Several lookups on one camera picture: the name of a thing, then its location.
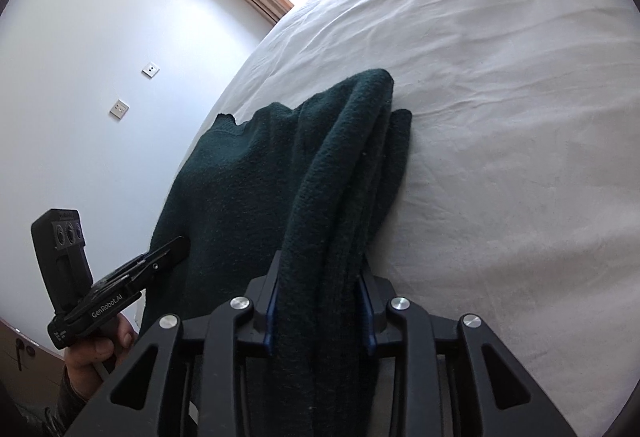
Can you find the bed with white sheet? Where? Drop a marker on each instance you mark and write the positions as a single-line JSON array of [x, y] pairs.
[[500, 117]]

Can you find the person's left forearm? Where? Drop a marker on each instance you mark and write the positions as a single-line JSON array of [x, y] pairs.
[[65, 404]]

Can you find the dark green knit sweater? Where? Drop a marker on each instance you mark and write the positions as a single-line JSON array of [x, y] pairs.
[[240, 192]]

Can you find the white wall socket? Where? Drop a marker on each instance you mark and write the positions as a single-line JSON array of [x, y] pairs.
[[150, 70], [119, 109]]

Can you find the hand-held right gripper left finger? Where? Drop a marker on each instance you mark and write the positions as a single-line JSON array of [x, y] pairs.
[[270, 317]]

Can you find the person's left hand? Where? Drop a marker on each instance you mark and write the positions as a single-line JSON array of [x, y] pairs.
[[85, 362]]

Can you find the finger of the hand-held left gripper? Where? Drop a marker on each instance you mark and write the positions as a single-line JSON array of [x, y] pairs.
[[167, 254]]

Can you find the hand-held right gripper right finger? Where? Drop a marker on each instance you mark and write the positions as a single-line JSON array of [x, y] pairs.
[[367, 317]]

